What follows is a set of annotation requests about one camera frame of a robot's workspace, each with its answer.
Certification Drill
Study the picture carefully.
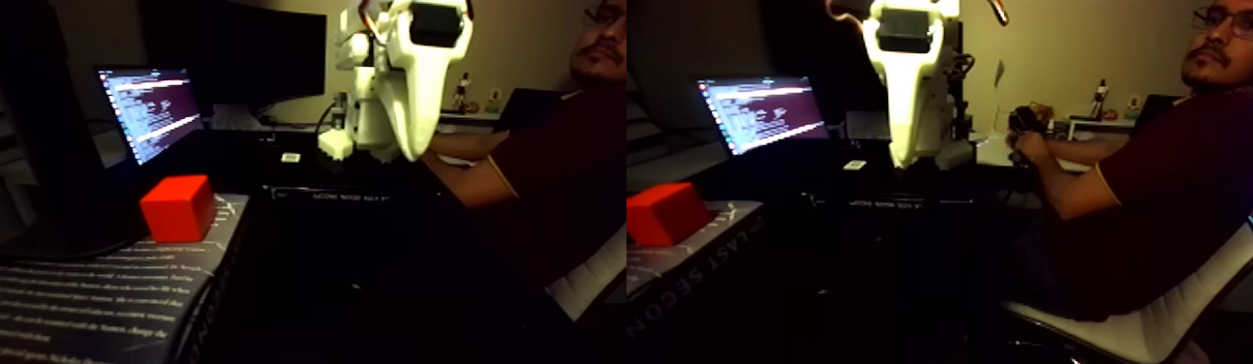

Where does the white shelf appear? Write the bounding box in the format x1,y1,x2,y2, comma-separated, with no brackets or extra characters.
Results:
1065,114,1139,143
438,106,508,134

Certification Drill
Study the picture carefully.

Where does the dark book with white text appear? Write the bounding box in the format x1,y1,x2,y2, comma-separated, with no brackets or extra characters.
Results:
626,199,765,342
0,193,252,364

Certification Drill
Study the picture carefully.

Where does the black computer monitor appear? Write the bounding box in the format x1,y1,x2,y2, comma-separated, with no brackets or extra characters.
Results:
143,0,328,113

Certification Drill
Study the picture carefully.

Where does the black box with lettering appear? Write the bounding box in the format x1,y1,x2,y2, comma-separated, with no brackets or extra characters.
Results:
810,191,979,211
263,183,392,201

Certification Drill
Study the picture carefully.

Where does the person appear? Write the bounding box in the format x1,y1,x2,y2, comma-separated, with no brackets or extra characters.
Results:
420,0,627,291
1007,0,1253,324

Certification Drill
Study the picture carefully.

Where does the orange cable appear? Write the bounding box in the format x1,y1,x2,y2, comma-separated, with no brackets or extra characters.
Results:
339,0,383,32
824,0,874,21

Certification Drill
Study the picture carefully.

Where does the red cube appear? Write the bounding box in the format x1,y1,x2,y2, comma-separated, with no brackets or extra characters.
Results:
139,174,217,244
626,183,712,249

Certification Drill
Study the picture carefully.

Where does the black monitor with round stand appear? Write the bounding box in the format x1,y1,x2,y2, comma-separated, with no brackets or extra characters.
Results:
0,0,170,262

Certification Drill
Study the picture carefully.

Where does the person's hand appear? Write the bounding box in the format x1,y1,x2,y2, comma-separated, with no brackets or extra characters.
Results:
1010,127,1054,167

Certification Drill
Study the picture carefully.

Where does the laptop with lit screen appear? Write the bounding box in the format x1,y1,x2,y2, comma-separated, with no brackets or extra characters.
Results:
695,76,831,159
95,66,206,167

